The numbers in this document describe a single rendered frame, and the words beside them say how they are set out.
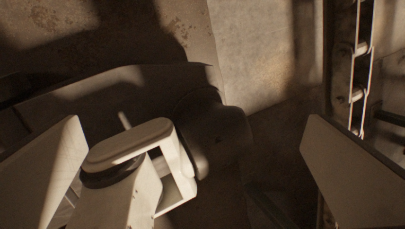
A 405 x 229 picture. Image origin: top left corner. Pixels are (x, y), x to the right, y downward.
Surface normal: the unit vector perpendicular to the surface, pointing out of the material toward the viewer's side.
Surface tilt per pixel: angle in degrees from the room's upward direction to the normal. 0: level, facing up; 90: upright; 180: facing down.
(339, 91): 90
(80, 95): 0
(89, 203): 90
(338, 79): 90
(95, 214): 90
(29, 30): 0
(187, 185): 0
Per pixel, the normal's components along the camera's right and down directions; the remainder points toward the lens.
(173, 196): -0.26, -0.86
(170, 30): 0.39, 0.32
